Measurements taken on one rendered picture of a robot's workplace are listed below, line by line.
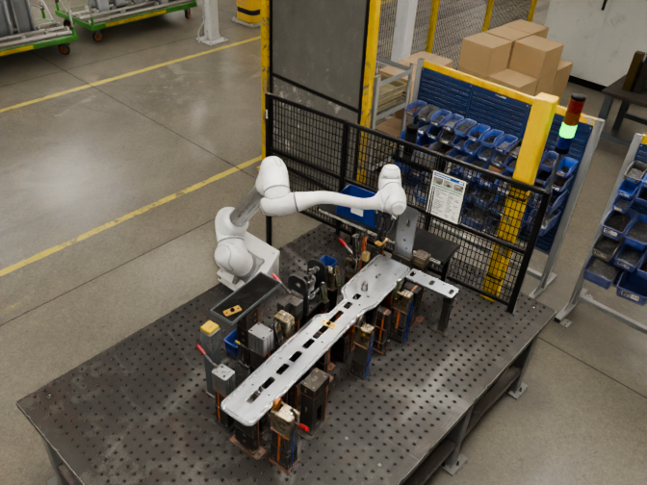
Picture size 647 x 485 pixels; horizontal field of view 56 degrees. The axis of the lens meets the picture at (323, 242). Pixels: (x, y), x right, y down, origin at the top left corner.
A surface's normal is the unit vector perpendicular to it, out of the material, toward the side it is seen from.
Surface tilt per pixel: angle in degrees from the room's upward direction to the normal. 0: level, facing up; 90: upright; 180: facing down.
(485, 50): 90
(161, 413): 0
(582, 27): 90
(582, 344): 0
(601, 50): 90
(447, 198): 90
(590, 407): 0
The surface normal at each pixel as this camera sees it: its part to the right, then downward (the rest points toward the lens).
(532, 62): -0.73, 0.38
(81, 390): 0.05, -0.80
